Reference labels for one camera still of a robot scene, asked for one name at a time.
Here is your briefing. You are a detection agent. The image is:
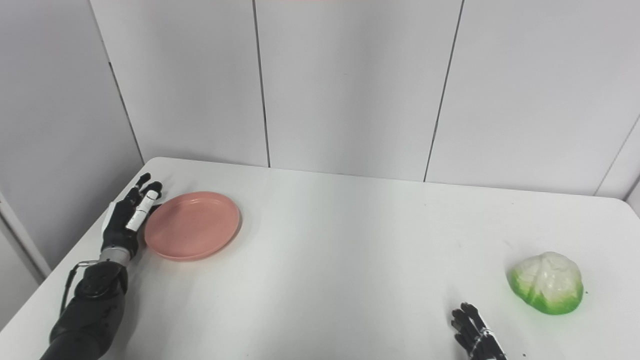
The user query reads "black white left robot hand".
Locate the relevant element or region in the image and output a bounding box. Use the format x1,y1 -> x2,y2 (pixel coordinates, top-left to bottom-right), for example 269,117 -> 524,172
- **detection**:
101,173 -> 163,261

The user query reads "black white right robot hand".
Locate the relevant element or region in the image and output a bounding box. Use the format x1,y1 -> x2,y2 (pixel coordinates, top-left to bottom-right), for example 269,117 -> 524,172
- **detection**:
451,302 -> 507,360

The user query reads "pink round plate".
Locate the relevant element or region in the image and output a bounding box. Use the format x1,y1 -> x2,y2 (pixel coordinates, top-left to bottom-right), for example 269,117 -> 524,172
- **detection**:
144,191 -> 241,262

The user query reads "green white toy cabbage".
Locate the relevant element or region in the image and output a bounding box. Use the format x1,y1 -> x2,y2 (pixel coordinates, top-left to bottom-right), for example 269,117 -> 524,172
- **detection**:
507,251 -> 584,316

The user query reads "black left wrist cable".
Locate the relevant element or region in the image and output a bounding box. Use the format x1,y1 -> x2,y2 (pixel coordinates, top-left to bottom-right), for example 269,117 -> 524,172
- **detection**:
60,260 -> 99,316

